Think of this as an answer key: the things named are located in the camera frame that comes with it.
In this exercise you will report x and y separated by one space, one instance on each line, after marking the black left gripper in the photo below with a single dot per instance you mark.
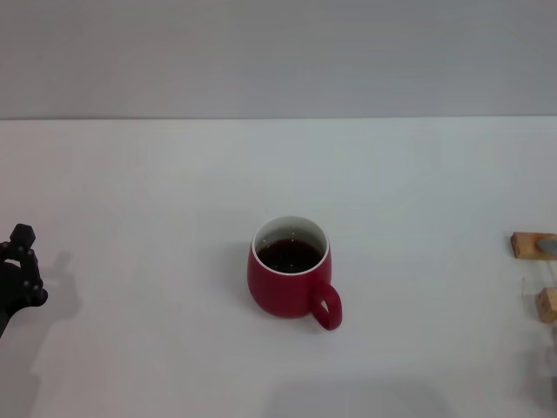
8 296

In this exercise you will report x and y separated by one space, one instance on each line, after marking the red ceramic cup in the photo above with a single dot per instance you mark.
278 294

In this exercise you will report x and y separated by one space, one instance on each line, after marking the wooden spoon rest block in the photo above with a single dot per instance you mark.
524 246
546 305

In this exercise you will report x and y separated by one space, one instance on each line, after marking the dark brown coffee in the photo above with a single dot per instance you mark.
287 257

